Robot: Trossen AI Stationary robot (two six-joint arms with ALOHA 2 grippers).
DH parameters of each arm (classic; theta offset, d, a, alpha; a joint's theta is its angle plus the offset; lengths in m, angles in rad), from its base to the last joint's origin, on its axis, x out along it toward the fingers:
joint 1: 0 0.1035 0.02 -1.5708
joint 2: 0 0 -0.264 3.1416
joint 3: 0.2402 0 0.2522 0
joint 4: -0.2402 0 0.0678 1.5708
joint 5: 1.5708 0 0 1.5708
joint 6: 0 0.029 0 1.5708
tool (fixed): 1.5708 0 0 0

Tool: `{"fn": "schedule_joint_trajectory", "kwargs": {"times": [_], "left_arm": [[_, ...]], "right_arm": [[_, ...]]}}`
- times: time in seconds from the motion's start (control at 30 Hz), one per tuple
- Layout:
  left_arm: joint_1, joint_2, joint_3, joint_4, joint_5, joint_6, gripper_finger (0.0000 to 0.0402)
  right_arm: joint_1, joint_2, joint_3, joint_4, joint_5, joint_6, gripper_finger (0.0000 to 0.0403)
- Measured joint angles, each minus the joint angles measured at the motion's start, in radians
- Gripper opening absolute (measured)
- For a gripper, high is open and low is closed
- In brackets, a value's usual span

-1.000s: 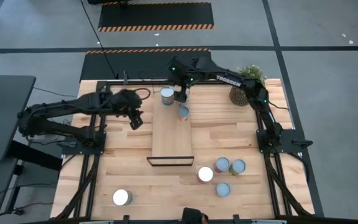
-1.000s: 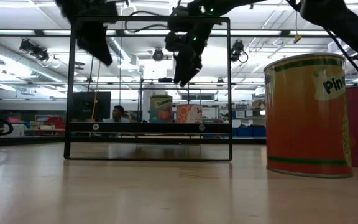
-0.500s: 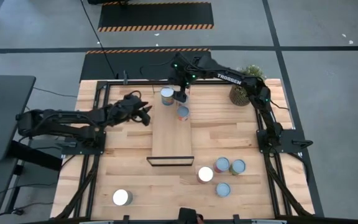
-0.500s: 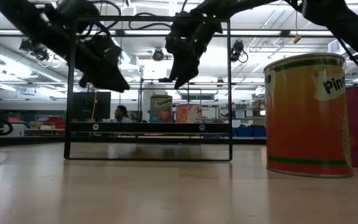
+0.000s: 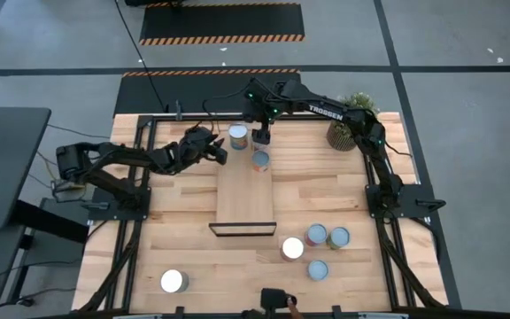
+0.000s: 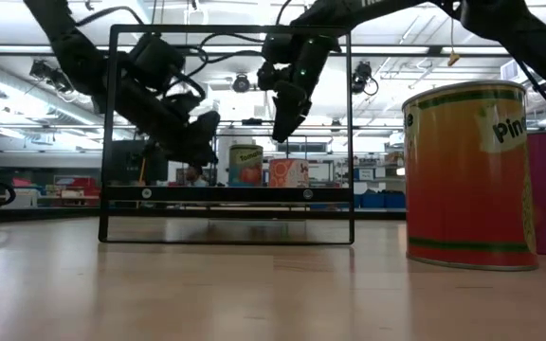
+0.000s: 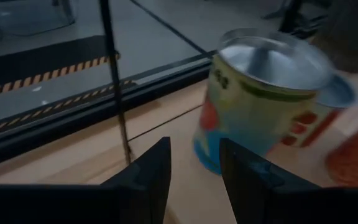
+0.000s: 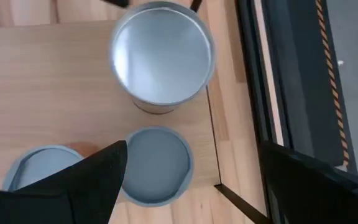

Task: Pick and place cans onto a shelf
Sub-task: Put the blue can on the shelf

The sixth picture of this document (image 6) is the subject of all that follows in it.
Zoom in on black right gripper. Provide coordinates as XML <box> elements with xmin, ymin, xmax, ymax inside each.
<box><xmin>271</xmin><ymin>80</ymin><xmax>313</xmax><ymax>144</ymax></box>

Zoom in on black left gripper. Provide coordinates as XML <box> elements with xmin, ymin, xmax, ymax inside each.
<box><xmin>111</xmin><ymin>78</ymin><xmax>222</xmax><ymax>167</ymax></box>

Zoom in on teal tomato label can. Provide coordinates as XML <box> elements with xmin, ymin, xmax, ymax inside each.
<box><xmin>227</xmin><ymin>143</ymin><xmax>264</xmax><ymax>188</ymax></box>

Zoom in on orange pineapple label can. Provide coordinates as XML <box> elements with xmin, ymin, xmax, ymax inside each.
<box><xmin>401</xmin><ymin>80</ymin><xmax>539</xmax><ymax>273</ymax></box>

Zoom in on person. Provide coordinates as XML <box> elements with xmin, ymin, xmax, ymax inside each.
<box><xmin>185</xmin><ymin>164</ymin><xmax>208</xmax><ymax>188</ymax></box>

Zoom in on black monitor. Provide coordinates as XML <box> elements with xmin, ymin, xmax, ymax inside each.
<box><xmin>111</xmin><ymin>139</ymin><xmax>171</xmax><ymax>187</ymax></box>

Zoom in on blue storage bins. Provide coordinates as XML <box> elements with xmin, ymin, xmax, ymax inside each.
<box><xmin>351</xmin><ymin>190</ymin><xmax>407</xmax><ymax>210</ymax></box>

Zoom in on red storage box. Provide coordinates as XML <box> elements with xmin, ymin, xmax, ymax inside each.
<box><xmin>66</xmin><ymin>177</ymin><xmax>101</xmax><ymax>191</ymax></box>

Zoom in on round black overhead camera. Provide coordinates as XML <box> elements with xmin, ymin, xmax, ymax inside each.
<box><xmin>232</xmin><ymin>73</ymin><xmax>251</xmax><ymax>95</ymax></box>

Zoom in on black camera with cable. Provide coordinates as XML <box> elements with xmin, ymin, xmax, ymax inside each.
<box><xmin>350</xmin><ymin>61</ymin><xmax>379</xmax><ymax>98</ymax></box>
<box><xmin>28</xmin><ymin>58</ymin><xmax>78</xmax><ymax>99</ymax></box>

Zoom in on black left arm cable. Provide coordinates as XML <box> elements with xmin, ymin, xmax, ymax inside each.
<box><xmin>177</xmin><ymin>31</ymin><xmax>265</xmax><ymax>103</ymax></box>

